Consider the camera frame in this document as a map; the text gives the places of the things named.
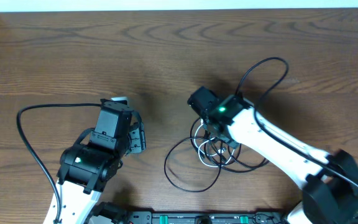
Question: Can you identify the white cable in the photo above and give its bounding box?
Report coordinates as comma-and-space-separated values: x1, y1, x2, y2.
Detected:
193, 123, 236, 168

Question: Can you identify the black usb cable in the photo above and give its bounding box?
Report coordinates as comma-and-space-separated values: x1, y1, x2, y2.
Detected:
163, 118, 270, 193

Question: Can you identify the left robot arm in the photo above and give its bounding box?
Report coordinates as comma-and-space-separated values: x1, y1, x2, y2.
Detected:
44, 96, 146, 223

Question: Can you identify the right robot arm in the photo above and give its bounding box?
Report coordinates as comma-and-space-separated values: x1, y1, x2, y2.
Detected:
187, 86, 358, 223

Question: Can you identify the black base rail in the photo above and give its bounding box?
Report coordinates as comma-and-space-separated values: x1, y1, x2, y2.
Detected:
85, 202, 286, 224

